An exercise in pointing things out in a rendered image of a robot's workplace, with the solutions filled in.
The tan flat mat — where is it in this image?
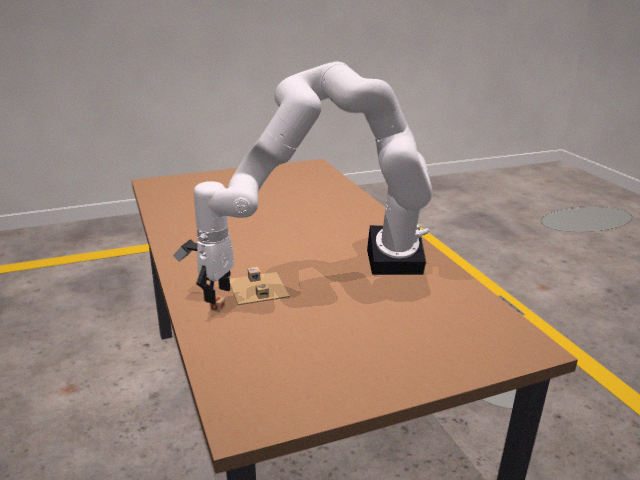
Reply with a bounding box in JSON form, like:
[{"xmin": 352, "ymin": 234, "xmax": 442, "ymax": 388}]
[{"xmin": 230, "ymin": 272, "xmax": 290, "ymax": 305}]

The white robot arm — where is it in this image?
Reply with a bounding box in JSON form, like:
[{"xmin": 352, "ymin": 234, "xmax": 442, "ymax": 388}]
[{"xmin": 194, "ymin": 62, "xmax": 432, "ymax": 258}]

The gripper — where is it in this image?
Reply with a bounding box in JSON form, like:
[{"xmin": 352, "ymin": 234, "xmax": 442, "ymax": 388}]
[{"xmin": 196, "ymin": 233, "xmax": 234, "ymax": 304}]

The cream letter block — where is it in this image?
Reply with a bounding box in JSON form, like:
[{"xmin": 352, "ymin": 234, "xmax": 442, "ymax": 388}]
[
  {"xmin": 256, "ymin": 283, "xmax": 269, "ymax": 299},
  {"xmin": 210, "ymin": 296, "xmax": 226, "ymax": 312},
  {"xmin": 248, "ymin": 267, "xmax": 260, "ymax": 282}
]

